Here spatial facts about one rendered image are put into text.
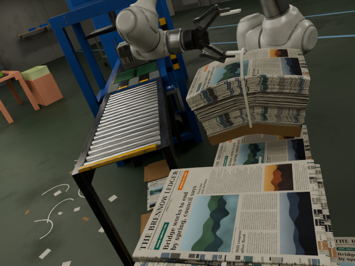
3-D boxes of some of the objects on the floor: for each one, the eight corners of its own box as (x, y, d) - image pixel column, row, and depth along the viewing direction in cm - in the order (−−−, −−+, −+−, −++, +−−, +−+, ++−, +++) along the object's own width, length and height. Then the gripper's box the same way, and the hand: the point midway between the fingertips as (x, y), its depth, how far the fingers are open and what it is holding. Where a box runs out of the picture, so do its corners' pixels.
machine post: (128, 139, 365) (73, 10, 296) (122, 141, 366) (65, 13, 297) (129, 135, 373) (75, 10, 304) (122, 138, 374) (67, 12, 305)
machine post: (125, 164, 312) (56, 16, 243) (117, 167, 312) (46, 19, 243) (125, 160, 320) (59, 15, 251) (118, 162, 320) (49, 18, 251)
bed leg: (134, 268, 191) (90, 189, 160) (125, 271, 191) (80, 192, 161) (134, 261, 196) (92, 182, 166) (126, 263, 196) (82, 186, 166)
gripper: (179, 3, 106) (240, -10, 99) (193, 68, 118) (247, 62, 111) (174, 7, 100) (238, -7, 93) (188, 75, 112) (246, 68, 105)
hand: (240, 31), depth 103 cm, fingers open, 14 cm apart
